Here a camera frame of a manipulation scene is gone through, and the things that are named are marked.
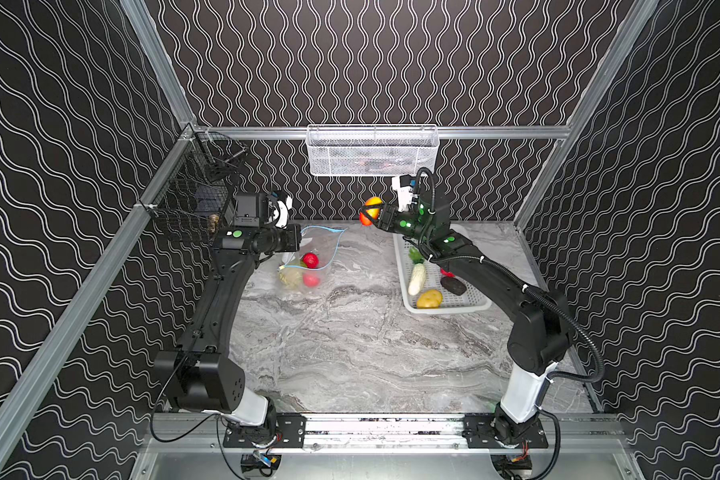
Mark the red toy apple with stem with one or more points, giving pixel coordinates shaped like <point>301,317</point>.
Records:
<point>310,261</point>

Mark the aluminium left side bar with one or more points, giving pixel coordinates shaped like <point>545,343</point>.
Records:
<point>88,294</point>

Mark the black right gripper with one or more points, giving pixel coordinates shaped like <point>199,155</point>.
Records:
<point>387,215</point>

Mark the white mesh wall basket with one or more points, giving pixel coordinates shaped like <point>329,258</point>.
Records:
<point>332,155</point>

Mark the green toy cabbage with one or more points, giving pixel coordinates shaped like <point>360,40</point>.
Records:
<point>290,277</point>

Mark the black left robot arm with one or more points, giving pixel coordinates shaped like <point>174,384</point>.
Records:
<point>198,374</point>

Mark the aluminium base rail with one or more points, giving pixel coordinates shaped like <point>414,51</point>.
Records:
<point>428,433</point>

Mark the pale green toy cucumber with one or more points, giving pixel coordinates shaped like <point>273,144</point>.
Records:
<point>418,274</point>

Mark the clear zip bag blue zipper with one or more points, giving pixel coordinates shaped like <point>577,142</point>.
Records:
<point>324,241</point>

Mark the aluminium frame corner post left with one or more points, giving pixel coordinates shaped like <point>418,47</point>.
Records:
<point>154,50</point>

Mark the dark green toy avocado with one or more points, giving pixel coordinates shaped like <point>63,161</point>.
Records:
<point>453,285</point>

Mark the orange red toy peach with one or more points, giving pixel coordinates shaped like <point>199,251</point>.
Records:
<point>370,211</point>

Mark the aluminium back horizontal bar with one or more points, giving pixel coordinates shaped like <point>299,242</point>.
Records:
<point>443,132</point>

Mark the yellow toy potato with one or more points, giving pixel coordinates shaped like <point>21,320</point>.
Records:
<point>430,299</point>

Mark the aluminium frame corner post right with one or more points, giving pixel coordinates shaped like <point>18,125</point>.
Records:
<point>621,45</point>

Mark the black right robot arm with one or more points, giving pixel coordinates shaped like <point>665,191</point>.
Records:
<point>538,340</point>

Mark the aluminium frame corner post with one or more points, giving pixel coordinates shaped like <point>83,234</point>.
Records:
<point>621,45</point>
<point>154,50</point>

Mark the red toy pomegranate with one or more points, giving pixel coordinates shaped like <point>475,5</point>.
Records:
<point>311,280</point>

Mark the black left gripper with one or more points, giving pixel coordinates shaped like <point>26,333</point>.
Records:
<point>294,237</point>

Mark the white plastic perforated basket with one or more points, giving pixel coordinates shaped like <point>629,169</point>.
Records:
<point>471,301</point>

